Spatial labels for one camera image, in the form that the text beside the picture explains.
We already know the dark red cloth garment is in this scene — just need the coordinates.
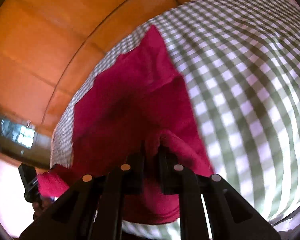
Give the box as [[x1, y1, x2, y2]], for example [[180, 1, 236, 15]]
[[37, 24, 215, 225]]

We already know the left hand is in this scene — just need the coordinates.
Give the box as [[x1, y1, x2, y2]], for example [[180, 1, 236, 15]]
[[32, 196, 55, 220]]

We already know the green white checkered bed sheet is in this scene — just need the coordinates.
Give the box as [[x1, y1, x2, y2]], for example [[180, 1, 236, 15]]
[[50, 0, 300, 240]]

